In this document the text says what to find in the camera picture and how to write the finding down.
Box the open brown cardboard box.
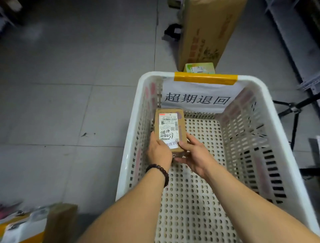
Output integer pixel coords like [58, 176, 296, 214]
[43, 203, 78, 243]

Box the small brown parcel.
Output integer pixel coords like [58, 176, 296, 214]
[154, 108, 188, 154]

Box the tall printed floor carton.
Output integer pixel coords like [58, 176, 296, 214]
[177, 0, 248, 72]

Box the white plastic basket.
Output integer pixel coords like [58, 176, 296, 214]
[115, 71, 320, 243]

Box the black floor object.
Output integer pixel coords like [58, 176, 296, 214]
[163, 23, 183, 42]

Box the white paper sign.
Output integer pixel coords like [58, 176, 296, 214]
[161, 77, 245, 114]

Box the dark bead bracelet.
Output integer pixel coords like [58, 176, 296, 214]
[145, 164, 170, 188]

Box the person's left hand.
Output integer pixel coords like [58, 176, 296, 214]
[146, 131, 173, 173]

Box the white storage rack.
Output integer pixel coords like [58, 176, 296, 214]
[264, 0, 320, 95]

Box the person's right hand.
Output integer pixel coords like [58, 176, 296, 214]
[174, 133, 220, 180]

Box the yellow tape piece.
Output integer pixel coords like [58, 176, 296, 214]
[174, 71, 238, 86]

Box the person's left forearm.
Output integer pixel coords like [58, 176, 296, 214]
[75, 168, 168, 243]

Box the black tripod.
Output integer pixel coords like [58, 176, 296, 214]
[272, 92, 320, 151]

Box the small green and white box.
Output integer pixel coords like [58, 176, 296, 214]
[184, 62, 216, 75]

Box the person's right forearm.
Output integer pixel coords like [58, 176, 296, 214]
[205, 160, 320, 243]

